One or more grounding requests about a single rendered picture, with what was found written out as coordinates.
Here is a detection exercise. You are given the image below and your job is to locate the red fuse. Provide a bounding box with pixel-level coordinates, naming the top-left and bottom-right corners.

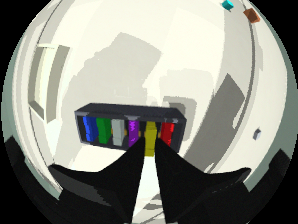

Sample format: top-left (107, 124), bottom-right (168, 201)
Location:
top-left (161, 121), bottom-right (174, 147)

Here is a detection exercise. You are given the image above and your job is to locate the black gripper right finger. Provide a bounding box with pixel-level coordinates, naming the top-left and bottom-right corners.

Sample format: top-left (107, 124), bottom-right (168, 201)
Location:
top-left (154, 137), bottom-right (251, 224)

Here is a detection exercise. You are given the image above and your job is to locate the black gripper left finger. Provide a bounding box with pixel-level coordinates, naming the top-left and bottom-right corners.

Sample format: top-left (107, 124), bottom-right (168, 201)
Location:
top-left (48, 137), bottom-right (146, 224)

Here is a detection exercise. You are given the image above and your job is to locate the small orange block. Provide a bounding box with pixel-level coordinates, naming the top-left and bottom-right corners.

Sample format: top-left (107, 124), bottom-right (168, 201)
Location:
top-left (243, 8), bottom-right (261, 24)

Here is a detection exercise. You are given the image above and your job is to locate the grey fuse block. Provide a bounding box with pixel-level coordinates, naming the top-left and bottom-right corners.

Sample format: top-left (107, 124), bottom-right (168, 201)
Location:
top-left (74, 103), bottom-right (186, 153)

